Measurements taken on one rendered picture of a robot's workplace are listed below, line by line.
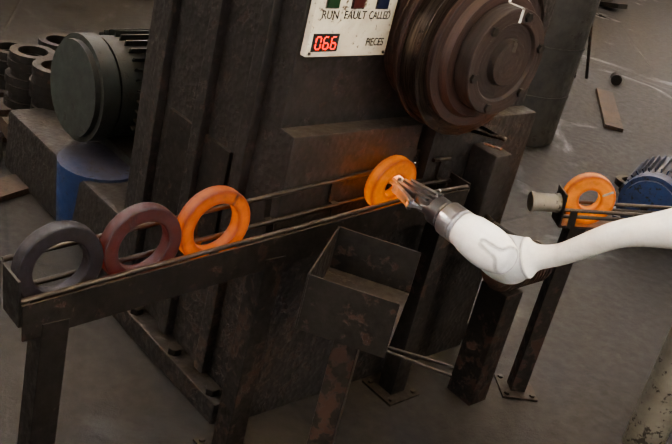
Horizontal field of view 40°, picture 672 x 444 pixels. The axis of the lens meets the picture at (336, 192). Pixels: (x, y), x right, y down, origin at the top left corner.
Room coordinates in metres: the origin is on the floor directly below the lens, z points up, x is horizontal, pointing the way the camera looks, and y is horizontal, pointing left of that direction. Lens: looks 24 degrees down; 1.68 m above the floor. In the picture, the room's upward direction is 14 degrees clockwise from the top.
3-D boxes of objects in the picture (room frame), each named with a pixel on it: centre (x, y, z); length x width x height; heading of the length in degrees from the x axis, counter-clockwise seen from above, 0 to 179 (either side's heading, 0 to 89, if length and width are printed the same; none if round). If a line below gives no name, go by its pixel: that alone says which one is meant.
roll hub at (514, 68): (2.30, -0.32, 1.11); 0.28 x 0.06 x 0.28; 136
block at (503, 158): (2.55, -0.41, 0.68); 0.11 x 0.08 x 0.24; 46
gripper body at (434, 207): (2.13, -0.24, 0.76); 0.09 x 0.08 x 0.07; 46
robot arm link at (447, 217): (2.08, -0.30, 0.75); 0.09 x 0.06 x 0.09; 136
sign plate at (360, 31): (2.20, 0.06, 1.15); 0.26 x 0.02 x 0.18; 136
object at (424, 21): (2.37, -0.25, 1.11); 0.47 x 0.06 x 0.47; 136
